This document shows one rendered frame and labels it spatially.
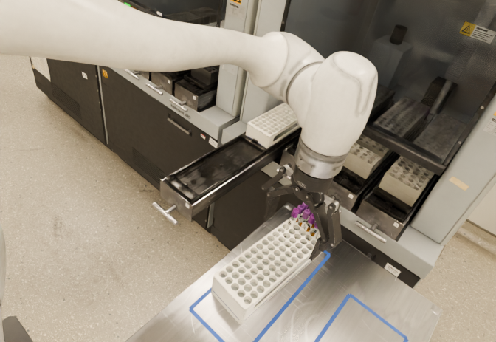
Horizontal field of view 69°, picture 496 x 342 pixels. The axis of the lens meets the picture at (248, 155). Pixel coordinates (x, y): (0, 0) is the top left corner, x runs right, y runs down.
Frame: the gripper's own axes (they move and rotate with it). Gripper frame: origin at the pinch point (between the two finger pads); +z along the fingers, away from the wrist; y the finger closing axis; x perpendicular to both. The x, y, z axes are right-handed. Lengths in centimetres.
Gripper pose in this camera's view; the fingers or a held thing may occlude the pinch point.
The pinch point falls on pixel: (291, 233)
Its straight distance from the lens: 82.9
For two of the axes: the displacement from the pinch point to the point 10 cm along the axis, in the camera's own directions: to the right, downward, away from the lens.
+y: 6.9, 5.4, -4.8
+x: 7.1, -3.6, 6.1
